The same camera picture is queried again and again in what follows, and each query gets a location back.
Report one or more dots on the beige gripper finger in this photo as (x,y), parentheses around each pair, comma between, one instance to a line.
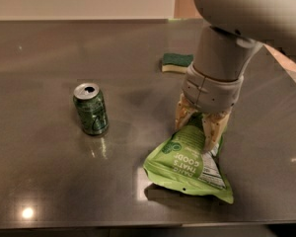
(214,125)
(184,111)

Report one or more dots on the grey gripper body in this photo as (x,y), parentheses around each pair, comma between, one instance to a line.
(209,94)

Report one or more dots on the green rice chip bag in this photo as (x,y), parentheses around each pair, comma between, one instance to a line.
(181,164)

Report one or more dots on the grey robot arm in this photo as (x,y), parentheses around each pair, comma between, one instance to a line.
(235,32)

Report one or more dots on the green soda can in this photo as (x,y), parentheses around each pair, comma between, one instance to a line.
(90,105)

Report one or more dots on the green and yellow sponge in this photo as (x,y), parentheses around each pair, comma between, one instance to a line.
(175,62)

